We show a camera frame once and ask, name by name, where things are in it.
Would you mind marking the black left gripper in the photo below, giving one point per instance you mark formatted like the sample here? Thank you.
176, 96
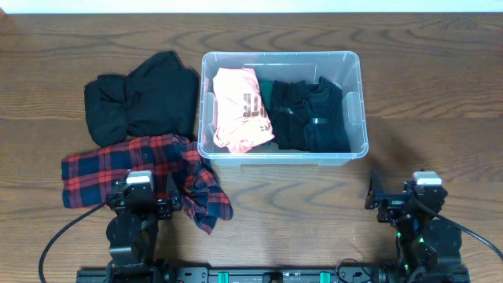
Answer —
163, 210

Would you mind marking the green garment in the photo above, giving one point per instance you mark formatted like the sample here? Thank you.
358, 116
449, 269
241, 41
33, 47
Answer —
266, 93

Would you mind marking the pink printed t-shirt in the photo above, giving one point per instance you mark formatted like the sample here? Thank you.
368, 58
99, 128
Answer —
242, 121

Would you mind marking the black folded garment in bin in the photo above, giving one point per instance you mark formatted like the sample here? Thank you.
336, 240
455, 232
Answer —
289, 114

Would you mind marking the red plaid flannel shirt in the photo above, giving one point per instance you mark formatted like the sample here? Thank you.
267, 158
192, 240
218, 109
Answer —
89, 177

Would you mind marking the black garment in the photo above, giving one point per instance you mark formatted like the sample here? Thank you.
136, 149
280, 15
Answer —
289, 114
158, 97

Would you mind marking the clear plastic storage bin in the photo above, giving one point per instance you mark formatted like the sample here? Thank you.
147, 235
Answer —
340, 67

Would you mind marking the dark teal garment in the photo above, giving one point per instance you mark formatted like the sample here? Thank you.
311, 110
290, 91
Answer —
325, 130

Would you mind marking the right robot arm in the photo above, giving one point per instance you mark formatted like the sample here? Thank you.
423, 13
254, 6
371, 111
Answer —
423, 242

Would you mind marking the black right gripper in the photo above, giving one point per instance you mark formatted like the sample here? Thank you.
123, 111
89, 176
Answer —
395, 203

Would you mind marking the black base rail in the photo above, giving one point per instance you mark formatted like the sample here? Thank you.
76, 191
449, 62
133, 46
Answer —
361, 274

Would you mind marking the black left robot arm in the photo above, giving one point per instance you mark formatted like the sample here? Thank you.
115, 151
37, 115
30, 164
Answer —
133, 232

